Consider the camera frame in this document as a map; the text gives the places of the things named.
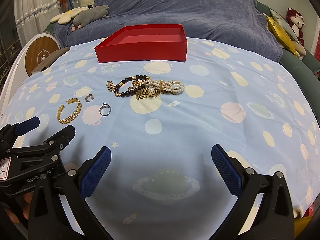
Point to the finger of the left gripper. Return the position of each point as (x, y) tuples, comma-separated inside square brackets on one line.
[(62, 138), (27, 126)]

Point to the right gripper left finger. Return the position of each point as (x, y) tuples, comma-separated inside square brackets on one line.
[(47, 217)]

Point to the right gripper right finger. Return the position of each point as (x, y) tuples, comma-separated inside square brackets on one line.
[(274, 219)]

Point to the gold braided bangle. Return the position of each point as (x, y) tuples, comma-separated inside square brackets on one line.
[(69, 111)]

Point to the small gold ear cuff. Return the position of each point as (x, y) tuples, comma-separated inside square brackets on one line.
[(89, 98)]

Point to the gold watch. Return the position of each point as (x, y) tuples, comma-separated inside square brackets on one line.
[(147, 92)]

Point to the red jewelry tray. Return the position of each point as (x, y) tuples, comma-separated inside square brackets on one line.
[(143, 43)]

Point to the left hand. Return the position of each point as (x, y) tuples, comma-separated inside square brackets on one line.
[(23, 206)]

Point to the brown flat case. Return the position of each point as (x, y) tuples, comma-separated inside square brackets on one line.
[(48, 61)]

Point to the round wooden white device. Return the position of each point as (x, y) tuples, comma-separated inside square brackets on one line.
[(31, 55)]

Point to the blue planet print cloth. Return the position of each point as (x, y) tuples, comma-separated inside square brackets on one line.
[(161, 182)]

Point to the cream flower plush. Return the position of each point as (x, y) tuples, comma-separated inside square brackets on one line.
[(66, 17)]

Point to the white curtain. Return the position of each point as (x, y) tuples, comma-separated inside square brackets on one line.
[(33, 16)]

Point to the grey plush toy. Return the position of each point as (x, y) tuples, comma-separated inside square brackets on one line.
[(90, 15)]

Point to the green sofa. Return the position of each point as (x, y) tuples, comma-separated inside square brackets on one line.
[(306, 84)]

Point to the gold cushion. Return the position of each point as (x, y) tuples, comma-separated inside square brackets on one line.
[(281, 35)]

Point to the grey green cushion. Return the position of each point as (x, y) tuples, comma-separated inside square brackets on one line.
[(284, 24)]

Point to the purple blue blanket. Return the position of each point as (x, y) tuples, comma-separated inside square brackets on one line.
[(238, 23)]

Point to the red monkey plush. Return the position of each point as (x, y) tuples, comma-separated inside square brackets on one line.
[(296, 22)]

